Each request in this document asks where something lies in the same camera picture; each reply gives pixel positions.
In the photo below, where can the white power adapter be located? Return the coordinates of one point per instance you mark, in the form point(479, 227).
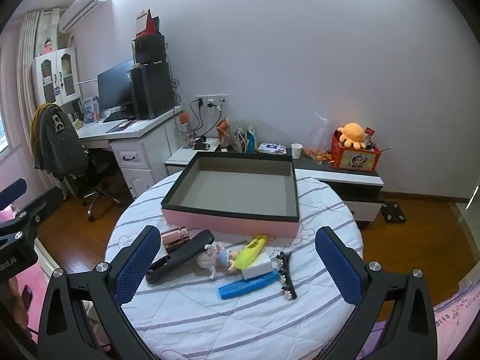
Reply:
point(258, 266)

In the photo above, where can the white air conditioner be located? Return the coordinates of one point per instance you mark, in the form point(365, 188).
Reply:
point(80, 9)

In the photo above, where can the white glass-door cabinet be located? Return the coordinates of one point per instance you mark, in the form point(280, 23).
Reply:
point(62, 71)

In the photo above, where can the orange peels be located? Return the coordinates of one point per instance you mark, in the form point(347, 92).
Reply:
point(317, 155)

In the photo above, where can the black box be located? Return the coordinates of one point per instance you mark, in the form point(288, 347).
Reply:
point(150, 48)

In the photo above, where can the pink printed bedsheet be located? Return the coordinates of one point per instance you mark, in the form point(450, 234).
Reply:
point(453, 318)

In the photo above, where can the orange-capped bottle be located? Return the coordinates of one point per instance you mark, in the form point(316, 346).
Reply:
point(185, 129)

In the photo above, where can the red tin box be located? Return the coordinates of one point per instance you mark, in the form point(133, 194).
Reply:
point(354, 159)

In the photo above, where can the black white low cabinet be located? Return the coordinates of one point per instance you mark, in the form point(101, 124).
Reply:
point(337, 185)

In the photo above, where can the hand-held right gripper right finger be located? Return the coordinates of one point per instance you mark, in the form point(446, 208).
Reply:
point(337, 266)

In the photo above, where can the black bathroom scale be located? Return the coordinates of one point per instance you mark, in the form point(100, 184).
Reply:
point(392, 212)

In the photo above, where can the yellow highlighter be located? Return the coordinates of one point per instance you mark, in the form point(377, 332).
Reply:
point(251, 251)

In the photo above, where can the black keyboard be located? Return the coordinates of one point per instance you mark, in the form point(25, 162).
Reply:
point(118, 116)

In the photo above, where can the black computer monitor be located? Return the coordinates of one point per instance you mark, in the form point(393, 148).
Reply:
point(114, 86)

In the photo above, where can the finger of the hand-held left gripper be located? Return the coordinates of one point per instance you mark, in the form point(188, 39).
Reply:
point(13, 193)
point(43, 204)

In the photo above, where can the brown snack bag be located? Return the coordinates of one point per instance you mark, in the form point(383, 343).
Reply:
point(224, 135)

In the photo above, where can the white desk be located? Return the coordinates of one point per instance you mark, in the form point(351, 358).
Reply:
point(150, 146)

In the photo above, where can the black remote control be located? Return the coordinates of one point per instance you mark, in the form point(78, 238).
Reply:
point(180, 257)

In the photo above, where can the pink doll figure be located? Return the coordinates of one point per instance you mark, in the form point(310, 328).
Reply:
point(48, 47)

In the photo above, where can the striped curtain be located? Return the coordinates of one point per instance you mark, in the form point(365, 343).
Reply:
point(30, 45)

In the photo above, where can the rose gold cylinder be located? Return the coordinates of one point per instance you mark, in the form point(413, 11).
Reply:
point(174, 238)

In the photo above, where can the clear plastic bag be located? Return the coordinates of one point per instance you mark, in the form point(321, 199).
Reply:
point(320, 129)

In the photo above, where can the white wall outlet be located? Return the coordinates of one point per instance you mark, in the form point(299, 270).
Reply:
point(212, 100)

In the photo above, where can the blue white box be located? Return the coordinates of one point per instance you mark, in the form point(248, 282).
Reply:
point(90, 109)

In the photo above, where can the orange octopus plush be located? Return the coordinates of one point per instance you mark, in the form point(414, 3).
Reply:
point(352, 133)

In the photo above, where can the white paper cup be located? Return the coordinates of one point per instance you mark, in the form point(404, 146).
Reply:
point(296, 151)

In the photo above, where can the black computer tower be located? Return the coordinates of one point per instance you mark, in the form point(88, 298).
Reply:
point(153, 90)

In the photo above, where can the white bedside table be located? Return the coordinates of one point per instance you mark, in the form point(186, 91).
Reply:
point(183, 155)

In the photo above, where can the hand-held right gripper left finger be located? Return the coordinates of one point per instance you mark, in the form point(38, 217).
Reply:
point(137, 266)

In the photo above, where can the pig doll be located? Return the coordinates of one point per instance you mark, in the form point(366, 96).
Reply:
point(210, 260)

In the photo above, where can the grey jacket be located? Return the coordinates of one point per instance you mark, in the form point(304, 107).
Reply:
point(56, 135)

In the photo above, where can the black office chair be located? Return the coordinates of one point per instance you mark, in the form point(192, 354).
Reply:
point(93, 172)

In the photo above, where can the dark mouse pad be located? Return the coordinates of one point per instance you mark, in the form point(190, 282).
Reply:
point(123, 126)

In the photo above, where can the pink storage box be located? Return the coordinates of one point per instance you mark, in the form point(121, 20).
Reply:
point(232, 191)

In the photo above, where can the blue toothbrush case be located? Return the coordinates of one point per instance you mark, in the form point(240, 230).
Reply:
point(240, 288)

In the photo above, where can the wet wipes pack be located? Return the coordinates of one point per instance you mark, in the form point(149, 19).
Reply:
point(272, 148)

